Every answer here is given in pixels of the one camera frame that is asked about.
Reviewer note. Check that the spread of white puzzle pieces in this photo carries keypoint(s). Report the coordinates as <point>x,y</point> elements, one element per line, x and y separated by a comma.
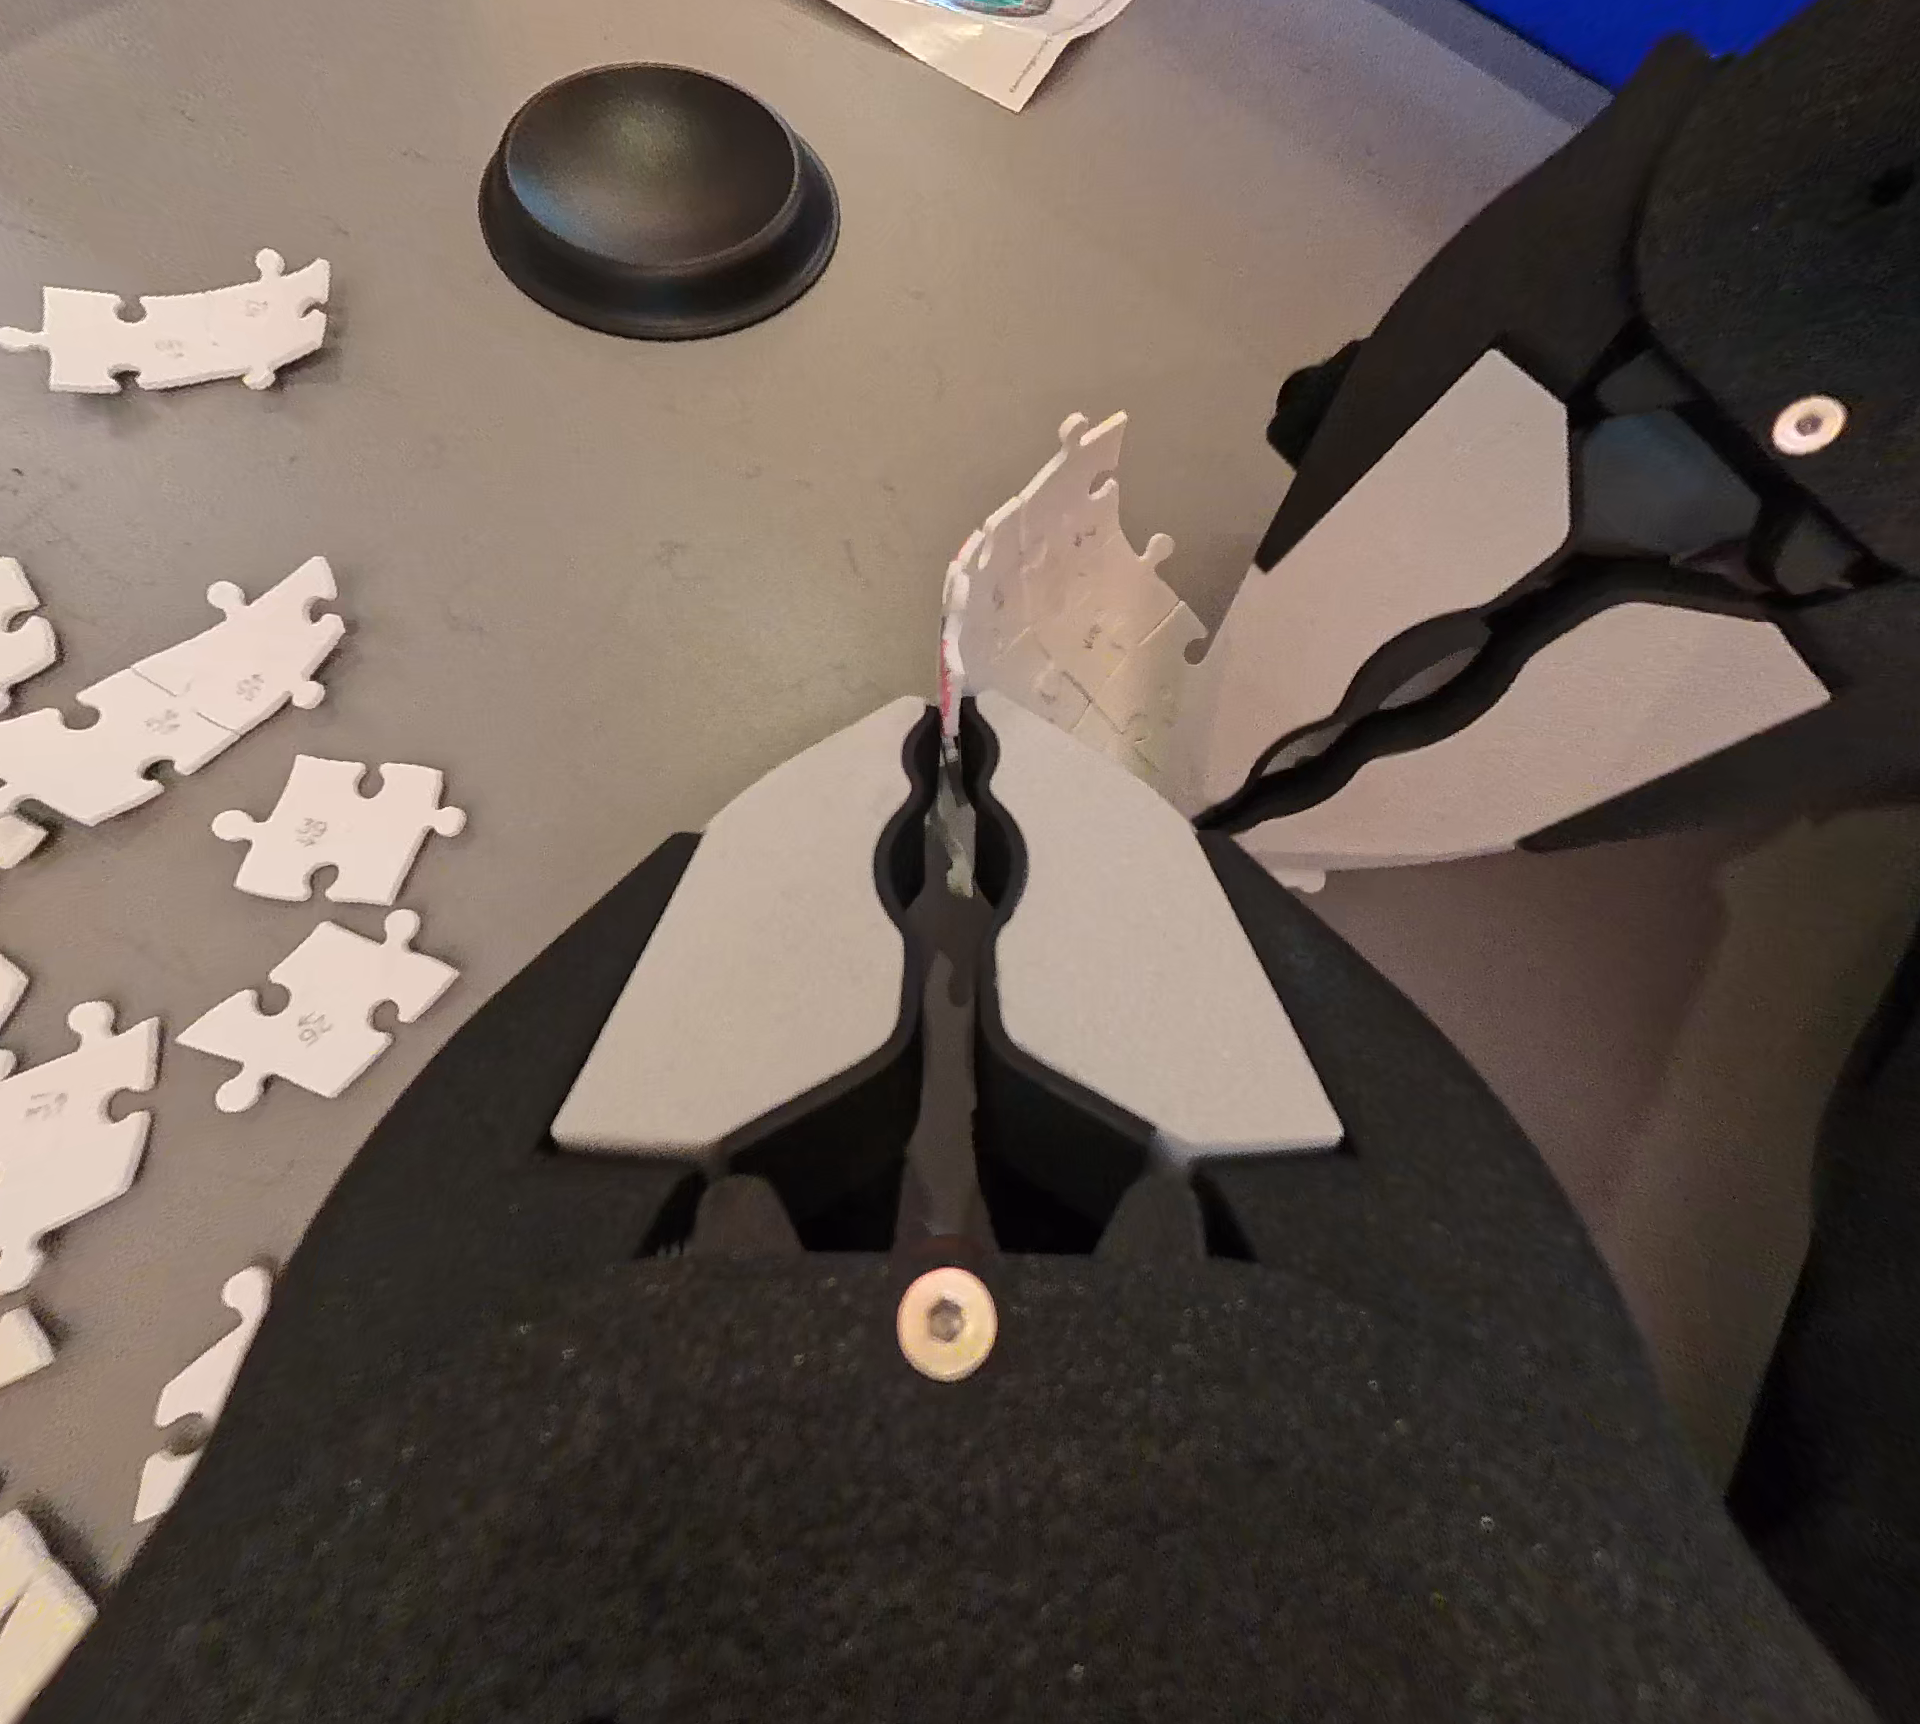
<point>224,825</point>

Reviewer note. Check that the curved assembled puzzle section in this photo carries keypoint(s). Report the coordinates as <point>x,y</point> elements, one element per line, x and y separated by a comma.
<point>1081,615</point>

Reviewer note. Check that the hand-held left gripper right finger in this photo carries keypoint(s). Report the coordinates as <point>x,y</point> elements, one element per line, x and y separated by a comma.
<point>1154,988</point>

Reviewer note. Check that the black round puzzle stand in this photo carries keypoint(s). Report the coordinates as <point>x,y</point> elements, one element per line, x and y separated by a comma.
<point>661,203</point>

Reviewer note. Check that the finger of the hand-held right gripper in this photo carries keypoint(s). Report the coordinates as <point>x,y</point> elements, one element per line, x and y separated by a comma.
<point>1425,508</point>
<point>1621,719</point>

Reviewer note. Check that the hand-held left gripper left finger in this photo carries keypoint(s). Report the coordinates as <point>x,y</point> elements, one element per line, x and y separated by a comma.
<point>751,988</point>

